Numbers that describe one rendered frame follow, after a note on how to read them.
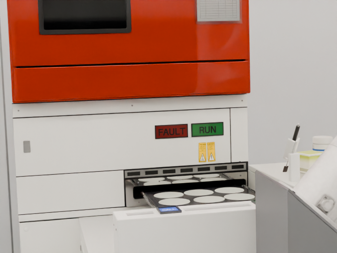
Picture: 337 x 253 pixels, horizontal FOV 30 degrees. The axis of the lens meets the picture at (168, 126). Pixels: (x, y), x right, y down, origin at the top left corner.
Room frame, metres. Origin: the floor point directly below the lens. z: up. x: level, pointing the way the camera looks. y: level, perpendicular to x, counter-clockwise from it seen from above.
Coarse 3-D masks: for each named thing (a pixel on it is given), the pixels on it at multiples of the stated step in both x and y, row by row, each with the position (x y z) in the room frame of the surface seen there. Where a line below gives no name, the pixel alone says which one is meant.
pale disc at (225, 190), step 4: (220, 188) 2.14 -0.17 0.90; (224, 188) 2.14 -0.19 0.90; (228, 188) 2.14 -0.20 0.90; (232, 188) 2.14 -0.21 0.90; (236, 188) 2.14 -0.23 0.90; (240, 188) 2.13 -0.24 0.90; (220, 192) 2.08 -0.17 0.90; (224, 192) 2.08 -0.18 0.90; (228, 192) 2.07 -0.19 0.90; (232, 192) 2.07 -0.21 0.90; (236, 192) 2.07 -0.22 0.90
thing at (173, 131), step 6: (156, 126) 2.17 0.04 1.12; (162, 126) 2.17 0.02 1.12; (168, 126) 2.18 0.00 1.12; (174, 126) 2.18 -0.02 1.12; (180, 126) 2.18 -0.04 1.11; (186, 126) 2.19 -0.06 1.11; (156, 132) 2.17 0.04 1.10; (162, 132) 2.17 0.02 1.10; (168, 132) 2.18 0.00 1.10; (174, 132) 2.18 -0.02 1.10; (180, 132) 2.18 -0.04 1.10; (186, 132) 2.19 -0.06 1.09
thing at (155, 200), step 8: (152, 192) 2.11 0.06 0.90; (160, 192) 2.11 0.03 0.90; (216, 192) 2.08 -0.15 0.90; (240, 192) 2.07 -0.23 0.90; (248, 192) 2.06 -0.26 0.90; (152, 200) 1.99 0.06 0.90; (192, 200) 1.97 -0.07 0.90; (224, 200) 1.95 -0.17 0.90; (232, 200) 1.95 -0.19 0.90; (240, 200) 1.95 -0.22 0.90; (248, 200) 1.95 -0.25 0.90
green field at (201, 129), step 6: (198, 126) 2.20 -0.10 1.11; (204, 126) 2.20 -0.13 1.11; (210, 126) 2.21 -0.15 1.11; (216, 126) 2.21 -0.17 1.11; (222, 126) 2.22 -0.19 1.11; (198, 132) 2.20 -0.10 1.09; (204, 132) 2.20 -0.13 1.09; (210, 132) 2.21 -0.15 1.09; (216, 132) 2.21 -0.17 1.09; (222, 132) 2.22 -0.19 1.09
